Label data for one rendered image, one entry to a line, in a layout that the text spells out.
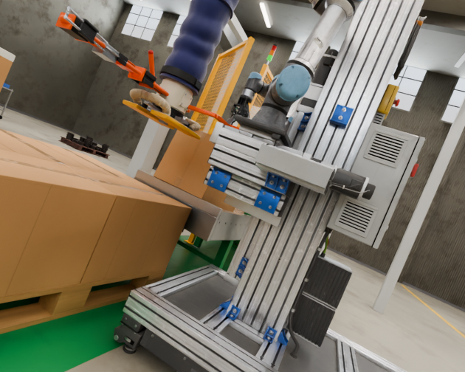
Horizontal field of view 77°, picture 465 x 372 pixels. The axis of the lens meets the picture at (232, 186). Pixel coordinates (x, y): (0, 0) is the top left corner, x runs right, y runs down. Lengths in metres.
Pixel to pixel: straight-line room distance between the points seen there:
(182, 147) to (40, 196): 1.07
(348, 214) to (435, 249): 9.91
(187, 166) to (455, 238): 10.10
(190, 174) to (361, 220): 1.06
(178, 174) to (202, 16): 0.90
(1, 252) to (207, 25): 1.29
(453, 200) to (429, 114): 2.83
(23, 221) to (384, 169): 1.29
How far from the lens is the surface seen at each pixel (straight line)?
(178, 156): 1.96
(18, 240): 1.16
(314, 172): 1.03
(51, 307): 1.44
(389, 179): 1.31
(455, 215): 11.31
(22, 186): 1.07
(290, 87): 1.13
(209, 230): 1.76
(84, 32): 1.21
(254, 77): 1.79
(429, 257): 11.12
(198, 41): 1.64
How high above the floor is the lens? 0.77
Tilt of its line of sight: level
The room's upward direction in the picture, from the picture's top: 23 degrees clockwise
